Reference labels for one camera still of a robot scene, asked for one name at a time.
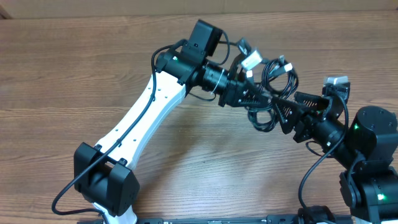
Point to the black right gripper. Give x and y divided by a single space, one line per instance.
310 121

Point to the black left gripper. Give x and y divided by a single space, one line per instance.
234 92

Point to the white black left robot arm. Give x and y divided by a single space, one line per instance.
104 173

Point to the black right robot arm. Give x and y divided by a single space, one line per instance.
364 148

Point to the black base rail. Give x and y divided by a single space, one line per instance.
270 219

